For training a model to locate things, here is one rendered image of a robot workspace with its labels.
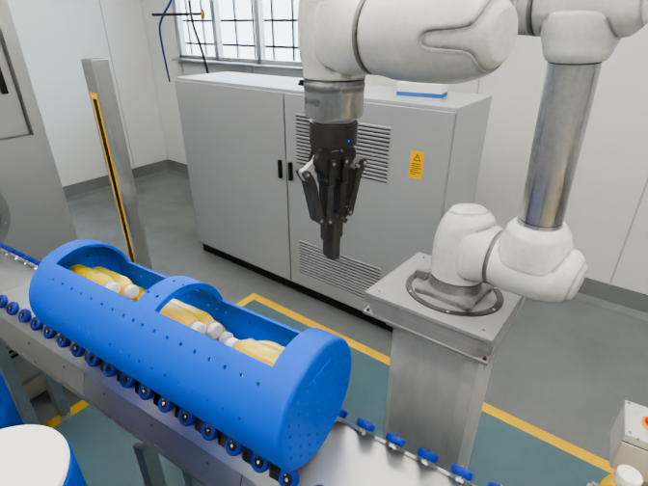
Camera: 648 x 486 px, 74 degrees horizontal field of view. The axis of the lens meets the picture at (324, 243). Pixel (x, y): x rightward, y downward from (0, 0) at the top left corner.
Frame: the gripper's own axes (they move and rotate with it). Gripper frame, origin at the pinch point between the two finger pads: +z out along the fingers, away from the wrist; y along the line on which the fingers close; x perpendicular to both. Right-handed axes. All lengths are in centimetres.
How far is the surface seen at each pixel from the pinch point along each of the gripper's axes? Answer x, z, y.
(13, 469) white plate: -26, 44, 56
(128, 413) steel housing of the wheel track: -44, 60, 34
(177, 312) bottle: -37, 30, 18
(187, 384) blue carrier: -16.8, 33.5, 24.0
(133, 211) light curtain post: -107, 29, 10
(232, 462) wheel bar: -10, 55, 19
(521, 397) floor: -19, 145, -146
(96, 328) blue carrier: -46, 33, 35
